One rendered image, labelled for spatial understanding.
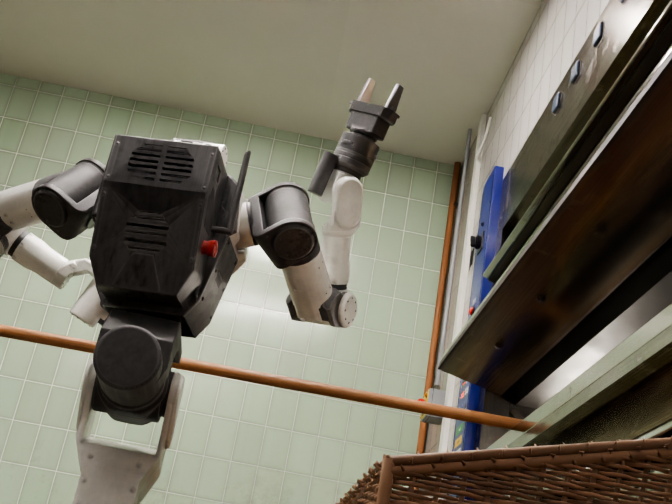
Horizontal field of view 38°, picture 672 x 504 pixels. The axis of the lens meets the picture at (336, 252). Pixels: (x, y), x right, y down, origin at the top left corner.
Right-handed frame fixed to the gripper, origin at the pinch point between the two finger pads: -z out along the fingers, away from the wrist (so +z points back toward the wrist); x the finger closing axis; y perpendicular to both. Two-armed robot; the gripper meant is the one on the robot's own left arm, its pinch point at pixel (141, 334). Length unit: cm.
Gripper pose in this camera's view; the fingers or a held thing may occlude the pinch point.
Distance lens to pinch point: 244.4
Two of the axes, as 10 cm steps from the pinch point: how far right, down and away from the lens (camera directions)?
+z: -2.6, -4.4, -8.6
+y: 9.5, 0.5, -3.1
